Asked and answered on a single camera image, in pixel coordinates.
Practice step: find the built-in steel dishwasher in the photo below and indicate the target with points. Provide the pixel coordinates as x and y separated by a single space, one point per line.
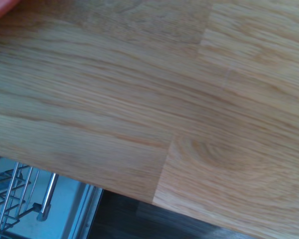
67 199

